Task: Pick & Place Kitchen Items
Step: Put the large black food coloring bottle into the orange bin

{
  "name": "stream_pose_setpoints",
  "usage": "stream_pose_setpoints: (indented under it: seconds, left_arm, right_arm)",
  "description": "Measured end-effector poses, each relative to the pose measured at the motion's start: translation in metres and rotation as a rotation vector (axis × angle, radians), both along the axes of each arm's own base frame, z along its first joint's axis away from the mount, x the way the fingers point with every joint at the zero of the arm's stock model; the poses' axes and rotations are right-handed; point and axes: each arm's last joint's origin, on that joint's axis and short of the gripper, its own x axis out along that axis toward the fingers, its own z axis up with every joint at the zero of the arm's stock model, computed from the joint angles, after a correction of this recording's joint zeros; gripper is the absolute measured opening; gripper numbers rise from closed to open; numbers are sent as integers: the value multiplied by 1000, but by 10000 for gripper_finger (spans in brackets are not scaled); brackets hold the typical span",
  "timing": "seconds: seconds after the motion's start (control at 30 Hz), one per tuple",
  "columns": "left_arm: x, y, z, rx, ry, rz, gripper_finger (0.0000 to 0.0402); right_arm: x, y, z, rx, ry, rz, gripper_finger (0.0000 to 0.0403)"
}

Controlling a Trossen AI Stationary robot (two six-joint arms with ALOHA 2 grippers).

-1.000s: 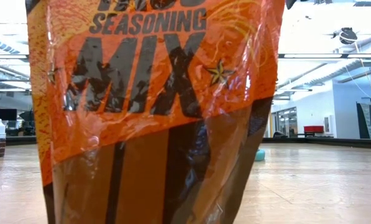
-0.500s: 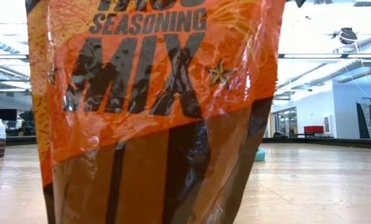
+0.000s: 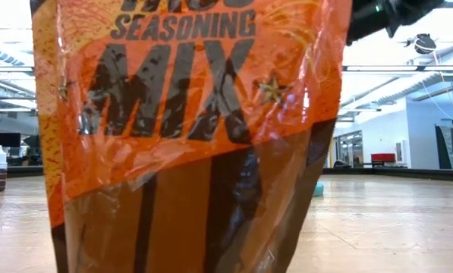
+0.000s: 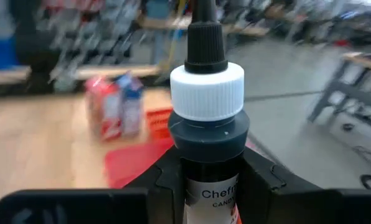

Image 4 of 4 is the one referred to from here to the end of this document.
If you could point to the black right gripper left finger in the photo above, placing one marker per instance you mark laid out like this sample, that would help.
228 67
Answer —
79 208

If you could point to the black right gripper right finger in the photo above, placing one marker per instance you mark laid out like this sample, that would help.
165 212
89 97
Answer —
297 205

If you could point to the large black-nozzle colouring bottle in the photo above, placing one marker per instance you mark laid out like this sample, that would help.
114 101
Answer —
208 93

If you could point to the pink plastic tray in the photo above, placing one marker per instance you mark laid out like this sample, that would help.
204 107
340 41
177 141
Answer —
132 161

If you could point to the red small carton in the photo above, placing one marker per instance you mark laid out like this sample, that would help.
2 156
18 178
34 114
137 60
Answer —
106 115

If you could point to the blue small carton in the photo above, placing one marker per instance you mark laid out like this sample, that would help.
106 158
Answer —
132 109

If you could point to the red plastic basket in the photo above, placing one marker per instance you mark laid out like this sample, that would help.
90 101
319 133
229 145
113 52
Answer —
158 124

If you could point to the wooden table with black legs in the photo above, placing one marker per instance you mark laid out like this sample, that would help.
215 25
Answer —
343 88

